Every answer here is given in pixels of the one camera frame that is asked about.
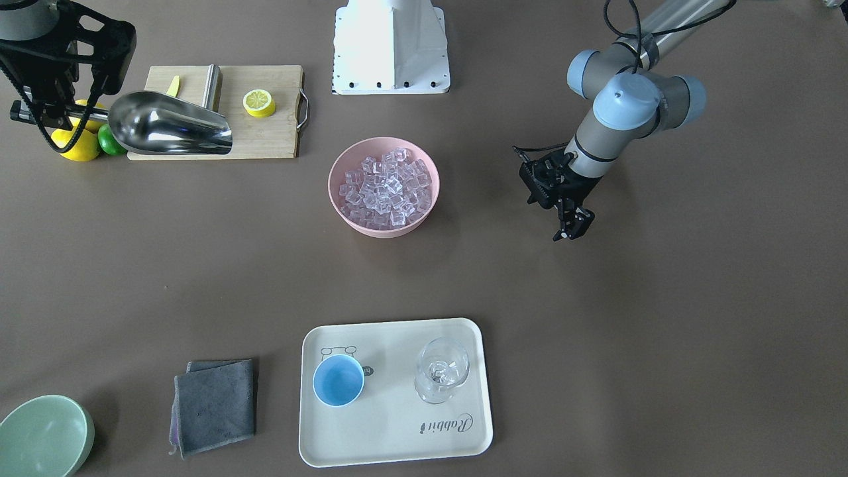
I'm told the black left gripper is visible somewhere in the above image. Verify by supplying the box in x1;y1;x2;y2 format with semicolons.
519;151;597;241

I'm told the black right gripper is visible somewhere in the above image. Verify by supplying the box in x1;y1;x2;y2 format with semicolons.
1;2;136;130

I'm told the steel ice scoop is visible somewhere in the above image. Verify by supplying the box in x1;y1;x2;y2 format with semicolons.
89;91;233;155

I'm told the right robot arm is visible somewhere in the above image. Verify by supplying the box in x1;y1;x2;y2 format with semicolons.
1;1;136;131

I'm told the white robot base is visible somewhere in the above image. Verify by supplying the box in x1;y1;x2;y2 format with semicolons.
331;1;451;95

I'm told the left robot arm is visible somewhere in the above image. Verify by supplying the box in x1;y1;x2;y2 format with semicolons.
513;1;734;241

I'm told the pile of clear ice cubes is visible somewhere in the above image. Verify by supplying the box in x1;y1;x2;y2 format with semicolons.
331;147;436;231

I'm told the blue cup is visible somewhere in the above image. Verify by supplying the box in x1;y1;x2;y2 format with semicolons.
312;355;364;407

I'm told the upper whole lemon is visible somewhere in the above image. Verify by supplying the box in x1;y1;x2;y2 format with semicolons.
72;99;108;133

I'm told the whole lemon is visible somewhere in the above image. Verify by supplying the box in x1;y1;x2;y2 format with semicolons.
72;99;108;133
50;129;102;161

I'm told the lower whole lemon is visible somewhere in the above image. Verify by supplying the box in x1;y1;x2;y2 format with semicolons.
50;129;102;161

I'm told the green lime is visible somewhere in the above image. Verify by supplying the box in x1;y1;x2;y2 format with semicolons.
97;123;128;155

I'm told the yellow plastic knife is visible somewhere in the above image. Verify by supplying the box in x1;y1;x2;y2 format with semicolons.
166;75;181;97

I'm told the steel muddler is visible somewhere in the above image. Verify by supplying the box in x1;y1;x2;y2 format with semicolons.
200;64;222;113

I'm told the clear wine glass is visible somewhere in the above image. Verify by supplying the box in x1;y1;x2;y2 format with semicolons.
415;337;470;405

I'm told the half lemon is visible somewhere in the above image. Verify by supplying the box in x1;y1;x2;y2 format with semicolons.
242;89;276;118

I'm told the pink bowl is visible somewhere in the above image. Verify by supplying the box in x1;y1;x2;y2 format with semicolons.
328;136;441;239

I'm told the bamboo cutting board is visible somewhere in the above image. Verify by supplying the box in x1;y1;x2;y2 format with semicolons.
127;64;309;161

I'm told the cream serving tray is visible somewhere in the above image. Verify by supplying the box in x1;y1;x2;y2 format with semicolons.
299;317;494;468

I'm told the green bowl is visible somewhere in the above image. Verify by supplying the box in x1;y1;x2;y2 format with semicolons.
1;395;96;476

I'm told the grey folded cloth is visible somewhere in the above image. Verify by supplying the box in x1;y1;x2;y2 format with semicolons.
169;359;256;459

